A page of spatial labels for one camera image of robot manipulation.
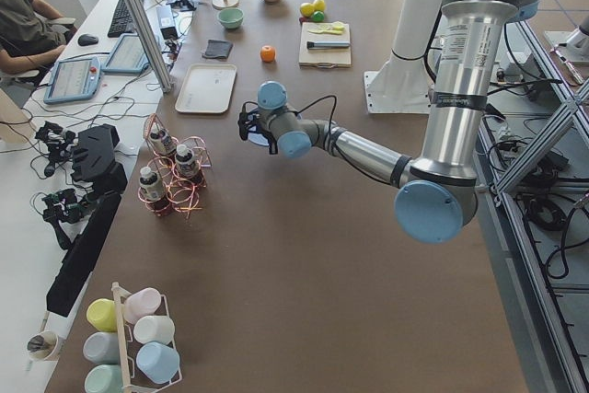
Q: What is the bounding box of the green bowl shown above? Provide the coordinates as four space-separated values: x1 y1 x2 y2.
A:
217 7 244 29

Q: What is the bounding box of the seated person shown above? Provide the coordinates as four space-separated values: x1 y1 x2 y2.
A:
1 0 76 75

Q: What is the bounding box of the black keyboard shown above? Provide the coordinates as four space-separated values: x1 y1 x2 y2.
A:
107 0 133 38

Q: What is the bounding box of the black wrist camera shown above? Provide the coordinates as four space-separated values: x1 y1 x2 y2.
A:
237 105 259 141

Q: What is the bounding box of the dark drink bottle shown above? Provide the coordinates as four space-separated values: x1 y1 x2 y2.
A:
149 127 176 156
175 144 199 179
139 166 168 214

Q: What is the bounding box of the yellow lemon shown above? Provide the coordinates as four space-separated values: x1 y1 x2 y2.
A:
299 3 315 17
312 0 326 12

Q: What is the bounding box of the mint green cup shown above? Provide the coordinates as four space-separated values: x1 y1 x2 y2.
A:
84 364 122 393

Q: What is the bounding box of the steel muddler black tip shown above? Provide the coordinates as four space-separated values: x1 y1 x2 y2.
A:
306 40 351 50

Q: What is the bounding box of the green lime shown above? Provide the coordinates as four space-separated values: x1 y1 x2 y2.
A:
311 11 325 23

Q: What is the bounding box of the grey folded cloth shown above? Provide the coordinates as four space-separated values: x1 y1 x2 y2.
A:
202 40 233 60

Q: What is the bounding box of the cream rabbit tray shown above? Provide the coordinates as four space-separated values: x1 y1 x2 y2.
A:
175 64 237 114

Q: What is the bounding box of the wooden cup rack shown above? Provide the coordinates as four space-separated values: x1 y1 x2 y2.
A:
111 282 183 393

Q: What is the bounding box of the blue teach pendant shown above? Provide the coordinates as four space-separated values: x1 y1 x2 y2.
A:
102 33 148 75
43 57 101 104

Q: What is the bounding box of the pink cup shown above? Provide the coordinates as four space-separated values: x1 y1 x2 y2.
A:
123 287 161 324

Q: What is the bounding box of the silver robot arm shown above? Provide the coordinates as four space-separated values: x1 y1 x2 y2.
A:
240 0 538 244

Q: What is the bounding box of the blue cup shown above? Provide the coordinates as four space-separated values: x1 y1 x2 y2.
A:
135 341 180 384

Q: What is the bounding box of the black equipment block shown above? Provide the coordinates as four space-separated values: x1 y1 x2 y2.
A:
43 123 127 317

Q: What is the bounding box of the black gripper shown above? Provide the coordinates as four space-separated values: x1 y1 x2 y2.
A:
255 127 278 155

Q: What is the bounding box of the white cup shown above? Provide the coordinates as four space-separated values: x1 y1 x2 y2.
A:
133 315 175 345

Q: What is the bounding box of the aluminium frame post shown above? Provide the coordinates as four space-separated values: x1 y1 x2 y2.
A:
124 0 172 93

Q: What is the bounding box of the blue round plate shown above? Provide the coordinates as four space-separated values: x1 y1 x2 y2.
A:
240 109 311 157

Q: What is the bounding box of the wooden cutting board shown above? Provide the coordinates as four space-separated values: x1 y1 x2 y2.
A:
298 21 352 68

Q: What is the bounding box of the grey cup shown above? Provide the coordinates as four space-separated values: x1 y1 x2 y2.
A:
83 331 120 364

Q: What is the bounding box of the black computer mouse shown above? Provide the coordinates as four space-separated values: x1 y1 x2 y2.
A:
77 33 99 47

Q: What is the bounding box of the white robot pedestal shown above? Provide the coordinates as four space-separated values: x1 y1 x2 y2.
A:
364 0 442 114

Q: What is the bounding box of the copper wire bottle rack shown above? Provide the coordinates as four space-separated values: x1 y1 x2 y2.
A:
137 113 212 217

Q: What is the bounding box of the yellow cup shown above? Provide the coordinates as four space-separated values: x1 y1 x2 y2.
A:
87 298 117 332

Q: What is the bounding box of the paper cup with tools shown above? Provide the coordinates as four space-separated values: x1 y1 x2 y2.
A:
27 330 64 362

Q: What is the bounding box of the orange fruit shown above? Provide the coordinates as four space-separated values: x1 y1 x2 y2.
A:
260 45 276 63

